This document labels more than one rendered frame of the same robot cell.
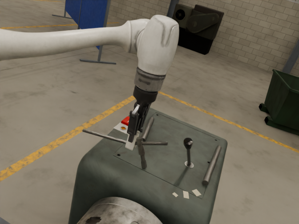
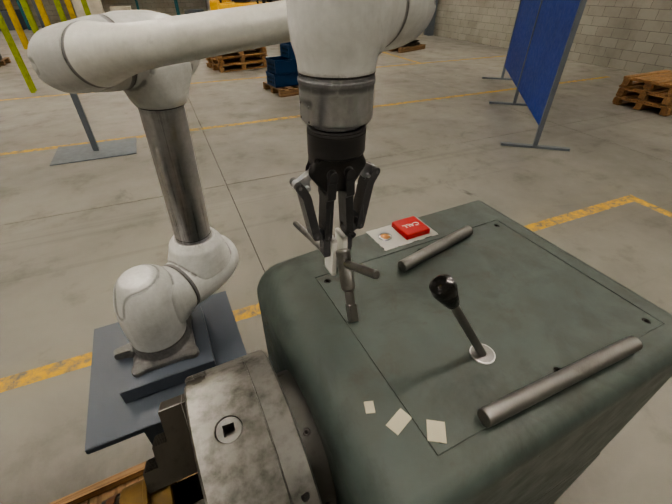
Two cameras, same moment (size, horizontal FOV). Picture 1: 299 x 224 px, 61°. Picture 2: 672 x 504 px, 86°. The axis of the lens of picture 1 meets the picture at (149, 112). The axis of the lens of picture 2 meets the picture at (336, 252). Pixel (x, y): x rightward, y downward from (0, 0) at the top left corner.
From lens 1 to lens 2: 0.56 m
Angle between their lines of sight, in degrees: 42
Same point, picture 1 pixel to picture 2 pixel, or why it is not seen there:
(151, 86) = (317, 113)
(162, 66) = (322, 46)
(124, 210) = (242, 387)
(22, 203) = not seen: hidden behind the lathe
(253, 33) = not seen: outside the picture
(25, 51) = (124, 54)
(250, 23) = not seen: outside the picture
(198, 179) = (474, 401)
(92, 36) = (254, 16)
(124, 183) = (293, 336)
